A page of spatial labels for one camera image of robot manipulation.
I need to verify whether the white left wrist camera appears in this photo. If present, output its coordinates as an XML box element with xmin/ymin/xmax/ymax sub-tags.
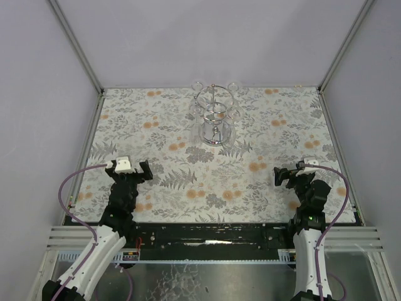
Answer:
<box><xmin>106</xmin><ymin>156</ymin><xmax>133</xmax><ymax>174</ymax></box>

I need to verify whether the chrome wine glass rack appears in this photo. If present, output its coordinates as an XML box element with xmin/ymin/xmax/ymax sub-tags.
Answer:
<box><xmin>193</xmin><ymin>84</ymin><xmax>237</xmax><ymax>147</ymax></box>

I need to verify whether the clear round wine glass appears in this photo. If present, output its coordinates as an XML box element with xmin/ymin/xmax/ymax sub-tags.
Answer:
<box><xmin>227</xmin><ymin>81</ymin><xmax>242</xmax><ymax>93</ymax></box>

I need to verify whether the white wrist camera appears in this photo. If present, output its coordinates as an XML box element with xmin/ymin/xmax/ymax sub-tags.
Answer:
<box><xmin>106</xmin><ymin>156</ymin><xmax>133</xmax><ymax>174</ymax></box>
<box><xmin>296</xmin><ymin>157</ymin><xmax>319</xmax><ymax>176</ymax></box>

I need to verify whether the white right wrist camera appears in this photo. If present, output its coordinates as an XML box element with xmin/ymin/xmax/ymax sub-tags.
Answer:
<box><xmin>296</xmin><ymin>157</ymin><xmax>319</xmax><ymax>176</ymax></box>

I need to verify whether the floral patterned table mat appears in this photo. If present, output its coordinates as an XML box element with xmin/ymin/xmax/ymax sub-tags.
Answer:
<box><xmin>75</xmin><ymin>87</ymin><xmax>356</xmax><ymax>223</ymax></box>

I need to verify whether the clear wine glass back left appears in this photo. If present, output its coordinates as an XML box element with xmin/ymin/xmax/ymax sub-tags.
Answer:
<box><xmin>190</xmin><ymin>80</ymin><xmax>204</xmax><ymax>93</ymax></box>

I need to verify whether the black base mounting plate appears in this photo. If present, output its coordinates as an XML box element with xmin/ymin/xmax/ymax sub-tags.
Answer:
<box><xmin>125</xmin><ymin>223</ymin><xmax>294</xmax><ymax>255</ymax></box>

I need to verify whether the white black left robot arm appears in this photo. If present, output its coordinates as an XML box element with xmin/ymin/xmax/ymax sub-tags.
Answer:
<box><xmin>41</xmin><ymin>156</ymin><xmax>154</xmax><ymax>300</ymax></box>

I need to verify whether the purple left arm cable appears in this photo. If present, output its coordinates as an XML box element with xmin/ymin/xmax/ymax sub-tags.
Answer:
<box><xmin>58</xmin><ymin>162</ymin><xmax>133</xmax><ymax>301</ymax></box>

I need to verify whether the grey slotted cable duct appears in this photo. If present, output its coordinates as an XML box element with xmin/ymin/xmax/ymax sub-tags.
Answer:
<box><xmin>58</xmin><ymin>249</ymin><xmax>310</xmax><ymax>263</ymax></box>

